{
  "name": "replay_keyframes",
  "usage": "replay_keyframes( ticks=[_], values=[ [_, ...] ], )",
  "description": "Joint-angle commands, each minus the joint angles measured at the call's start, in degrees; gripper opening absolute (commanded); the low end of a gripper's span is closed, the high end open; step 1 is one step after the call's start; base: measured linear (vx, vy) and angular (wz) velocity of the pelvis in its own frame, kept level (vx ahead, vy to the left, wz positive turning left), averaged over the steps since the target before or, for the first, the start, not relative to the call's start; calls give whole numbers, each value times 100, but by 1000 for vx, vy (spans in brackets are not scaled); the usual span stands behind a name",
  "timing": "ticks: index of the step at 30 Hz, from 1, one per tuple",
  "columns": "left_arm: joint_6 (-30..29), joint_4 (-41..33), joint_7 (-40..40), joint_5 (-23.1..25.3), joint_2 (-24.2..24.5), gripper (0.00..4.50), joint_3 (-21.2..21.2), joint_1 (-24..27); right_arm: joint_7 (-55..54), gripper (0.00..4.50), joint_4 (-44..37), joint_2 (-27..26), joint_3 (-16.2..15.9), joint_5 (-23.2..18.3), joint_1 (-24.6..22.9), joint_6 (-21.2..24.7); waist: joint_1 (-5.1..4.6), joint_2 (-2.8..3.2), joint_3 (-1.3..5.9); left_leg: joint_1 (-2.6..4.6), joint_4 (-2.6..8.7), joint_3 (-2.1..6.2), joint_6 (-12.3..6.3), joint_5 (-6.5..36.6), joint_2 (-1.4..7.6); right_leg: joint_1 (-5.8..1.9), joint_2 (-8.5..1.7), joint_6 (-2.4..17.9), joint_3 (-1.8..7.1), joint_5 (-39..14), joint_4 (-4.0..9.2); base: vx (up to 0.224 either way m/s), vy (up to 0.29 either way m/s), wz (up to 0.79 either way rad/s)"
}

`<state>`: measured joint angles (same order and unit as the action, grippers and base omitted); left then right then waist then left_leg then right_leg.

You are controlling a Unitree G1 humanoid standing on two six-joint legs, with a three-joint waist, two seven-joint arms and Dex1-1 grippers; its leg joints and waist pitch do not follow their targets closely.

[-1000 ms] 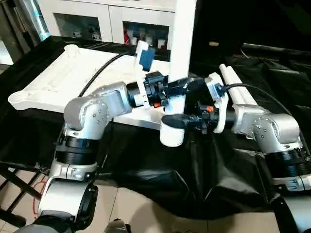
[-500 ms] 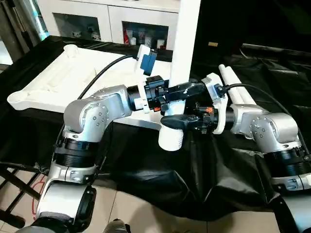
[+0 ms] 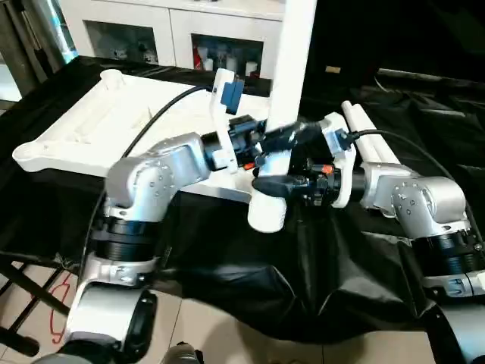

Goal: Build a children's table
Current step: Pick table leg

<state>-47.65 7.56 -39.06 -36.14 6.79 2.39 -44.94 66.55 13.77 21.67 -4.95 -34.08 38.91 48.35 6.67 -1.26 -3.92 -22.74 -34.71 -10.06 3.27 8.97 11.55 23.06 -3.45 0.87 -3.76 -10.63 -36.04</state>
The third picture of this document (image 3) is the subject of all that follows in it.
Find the light blue panel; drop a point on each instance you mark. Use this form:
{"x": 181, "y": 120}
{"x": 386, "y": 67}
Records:
{"x": 66, "y": 41}

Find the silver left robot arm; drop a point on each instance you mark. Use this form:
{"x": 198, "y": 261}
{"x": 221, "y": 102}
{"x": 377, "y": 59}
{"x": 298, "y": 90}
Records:
{"x": 159, "y": 163}

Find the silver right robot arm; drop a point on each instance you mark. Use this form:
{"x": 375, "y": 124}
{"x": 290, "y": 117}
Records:
{"x": 417, "y": 193}

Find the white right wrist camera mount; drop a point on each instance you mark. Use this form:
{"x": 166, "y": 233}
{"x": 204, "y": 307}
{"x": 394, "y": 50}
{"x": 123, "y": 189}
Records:
{"x": 329, "y": 121}

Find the white display cabinet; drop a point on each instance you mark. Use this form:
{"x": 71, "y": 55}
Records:
{"x": 178, "y": 22}

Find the black metal table frame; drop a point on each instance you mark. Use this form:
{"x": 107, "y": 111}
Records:
{"x": 38, "y": 294}

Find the small yellow label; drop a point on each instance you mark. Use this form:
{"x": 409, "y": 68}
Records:
{"x": 332, "y": 69}

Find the black shiny mat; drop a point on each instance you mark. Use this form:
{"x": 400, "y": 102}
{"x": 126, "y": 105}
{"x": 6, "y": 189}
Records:
{"x": 435, "y": 113}

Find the long black bar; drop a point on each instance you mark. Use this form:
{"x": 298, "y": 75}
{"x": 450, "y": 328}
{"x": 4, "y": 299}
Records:
{"x": 417, "y": 75}

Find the white plastic table leg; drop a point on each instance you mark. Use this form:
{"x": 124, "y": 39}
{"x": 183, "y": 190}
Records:
{"x": 352, "y": 118}
{"x": 367, "y": 120}
{"x": 291, "y": 57}

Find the red white box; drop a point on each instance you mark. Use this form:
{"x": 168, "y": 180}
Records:
{"x": 198, "y": 58}

